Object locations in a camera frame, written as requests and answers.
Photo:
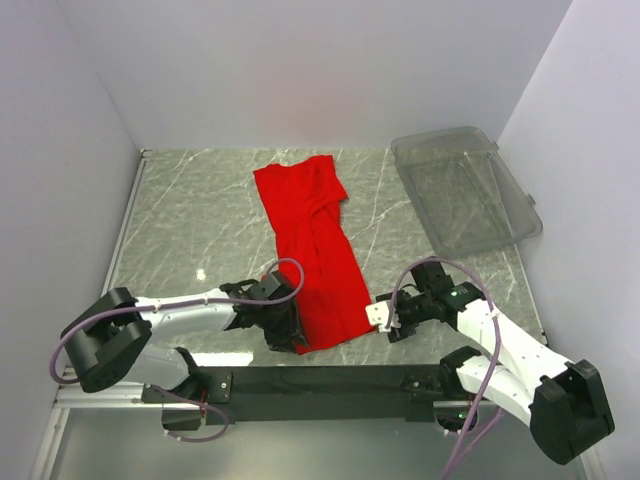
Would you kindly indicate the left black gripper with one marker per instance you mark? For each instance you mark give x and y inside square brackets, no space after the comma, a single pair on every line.
[292,330]

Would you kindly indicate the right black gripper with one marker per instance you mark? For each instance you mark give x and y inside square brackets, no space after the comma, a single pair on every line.
[405,330]

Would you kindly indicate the red t shirt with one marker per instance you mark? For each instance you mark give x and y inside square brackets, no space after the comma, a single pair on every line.
[303,206]

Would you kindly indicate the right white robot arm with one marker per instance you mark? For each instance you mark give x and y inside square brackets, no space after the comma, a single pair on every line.
[562,402]

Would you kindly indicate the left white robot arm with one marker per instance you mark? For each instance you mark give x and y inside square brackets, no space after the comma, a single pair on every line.
[118,338]

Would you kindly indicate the black base crossbar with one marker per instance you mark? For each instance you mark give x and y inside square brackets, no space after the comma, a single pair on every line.
[305,393]

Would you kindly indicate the clear plastic bin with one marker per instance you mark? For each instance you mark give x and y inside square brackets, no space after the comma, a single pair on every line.
[464,195]

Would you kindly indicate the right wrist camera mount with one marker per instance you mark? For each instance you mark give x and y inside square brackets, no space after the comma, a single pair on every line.
[382,316]

